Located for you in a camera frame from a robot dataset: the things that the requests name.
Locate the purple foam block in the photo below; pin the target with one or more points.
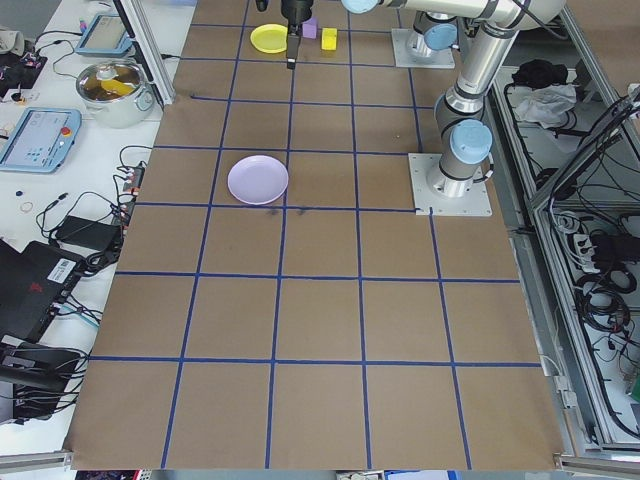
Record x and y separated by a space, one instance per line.
311 29

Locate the yellow foam block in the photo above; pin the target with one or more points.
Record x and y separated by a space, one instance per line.
329 40

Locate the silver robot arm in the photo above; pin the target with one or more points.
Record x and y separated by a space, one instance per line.
480 65
435 37

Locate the yellow plate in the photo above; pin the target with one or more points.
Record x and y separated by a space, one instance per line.
267 40

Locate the purple plate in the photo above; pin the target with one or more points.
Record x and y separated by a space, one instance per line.
257 180

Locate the blue teach pendant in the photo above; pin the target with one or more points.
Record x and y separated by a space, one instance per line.
35 140
107 35

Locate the steel cooking pot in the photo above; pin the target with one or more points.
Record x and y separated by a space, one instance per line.
117 115

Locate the glass pot lid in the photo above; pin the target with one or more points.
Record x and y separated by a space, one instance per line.
100 87

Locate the black power strip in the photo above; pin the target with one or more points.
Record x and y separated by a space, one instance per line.
131 187

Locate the white side table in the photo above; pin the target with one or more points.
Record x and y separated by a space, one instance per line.
90 170

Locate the black cloth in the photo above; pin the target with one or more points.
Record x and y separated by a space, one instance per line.
542 72

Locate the white cloth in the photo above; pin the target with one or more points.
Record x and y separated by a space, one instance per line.
547 105

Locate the black power brick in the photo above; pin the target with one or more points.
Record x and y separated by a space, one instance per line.
85 231

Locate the white power strip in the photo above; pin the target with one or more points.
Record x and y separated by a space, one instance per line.
580 245

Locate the black laptop with white label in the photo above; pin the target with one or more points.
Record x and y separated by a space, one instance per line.
30 290

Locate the black power adapter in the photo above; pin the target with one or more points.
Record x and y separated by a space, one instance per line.
612 245

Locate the black computer box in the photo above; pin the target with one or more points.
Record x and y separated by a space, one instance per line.
30 375

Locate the aluminium profile bar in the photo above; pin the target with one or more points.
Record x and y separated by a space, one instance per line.
600 464
35 461

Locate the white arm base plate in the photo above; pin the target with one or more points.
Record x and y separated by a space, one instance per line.
400 55
475 205

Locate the aluminium profile post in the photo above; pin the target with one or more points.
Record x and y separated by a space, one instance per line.
152 60

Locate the metal bar frame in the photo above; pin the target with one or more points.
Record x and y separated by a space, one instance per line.
562 320

